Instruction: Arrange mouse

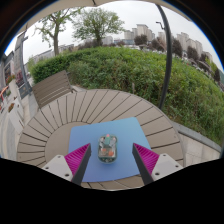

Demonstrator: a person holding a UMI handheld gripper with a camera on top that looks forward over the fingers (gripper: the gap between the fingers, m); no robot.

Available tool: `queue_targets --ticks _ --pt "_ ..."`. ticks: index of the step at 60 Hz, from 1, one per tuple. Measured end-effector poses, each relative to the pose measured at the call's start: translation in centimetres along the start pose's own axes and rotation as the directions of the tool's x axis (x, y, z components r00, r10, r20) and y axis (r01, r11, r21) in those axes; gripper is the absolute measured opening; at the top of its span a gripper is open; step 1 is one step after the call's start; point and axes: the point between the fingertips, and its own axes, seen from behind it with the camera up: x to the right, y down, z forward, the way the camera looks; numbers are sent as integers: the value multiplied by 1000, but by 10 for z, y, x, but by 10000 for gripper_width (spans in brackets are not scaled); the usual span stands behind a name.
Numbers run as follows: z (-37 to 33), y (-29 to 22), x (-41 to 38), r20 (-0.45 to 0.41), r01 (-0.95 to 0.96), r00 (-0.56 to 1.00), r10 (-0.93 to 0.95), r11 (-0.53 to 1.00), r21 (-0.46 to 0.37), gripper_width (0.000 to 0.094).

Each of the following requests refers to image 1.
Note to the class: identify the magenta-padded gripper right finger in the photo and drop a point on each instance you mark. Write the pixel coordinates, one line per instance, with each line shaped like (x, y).
(147, 160)

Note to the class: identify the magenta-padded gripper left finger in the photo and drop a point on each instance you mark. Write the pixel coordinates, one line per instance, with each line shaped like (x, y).
(75, 160)

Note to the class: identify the transparent green computer mouse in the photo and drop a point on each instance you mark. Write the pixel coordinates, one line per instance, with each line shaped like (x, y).
(107, 149)

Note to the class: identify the blue rectangular mouse pad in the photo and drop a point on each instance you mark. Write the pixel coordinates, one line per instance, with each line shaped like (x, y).
(123, 130)

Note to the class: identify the white planter box with flowers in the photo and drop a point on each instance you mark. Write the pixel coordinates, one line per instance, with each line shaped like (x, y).
(15, 120)

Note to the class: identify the grey slatted outdoor chair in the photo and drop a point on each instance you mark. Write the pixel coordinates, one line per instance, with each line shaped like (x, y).
(51, 88)

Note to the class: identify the green trimmed hedge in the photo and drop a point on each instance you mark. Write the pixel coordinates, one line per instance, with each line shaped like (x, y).
(133, 71)

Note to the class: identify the dark curved umbrella pole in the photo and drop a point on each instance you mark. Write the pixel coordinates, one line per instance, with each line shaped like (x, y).
(169, 56)

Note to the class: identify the tall grey sign pillar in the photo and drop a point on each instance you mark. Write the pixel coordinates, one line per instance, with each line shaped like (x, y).
(19, 60)

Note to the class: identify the distant apartment buildings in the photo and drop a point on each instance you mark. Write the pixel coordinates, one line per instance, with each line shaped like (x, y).
(166, 38)

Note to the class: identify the thin-crowned tree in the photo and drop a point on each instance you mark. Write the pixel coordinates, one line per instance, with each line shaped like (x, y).
(55, 36)

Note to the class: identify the round-crowned leafy tree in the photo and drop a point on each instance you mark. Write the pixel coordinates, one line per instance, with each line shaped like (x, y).
(97, 25)

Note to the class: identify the beige patio umbrella canopy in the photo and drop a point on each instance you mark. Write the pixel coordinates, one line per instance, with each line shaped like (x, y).
(66, 5)

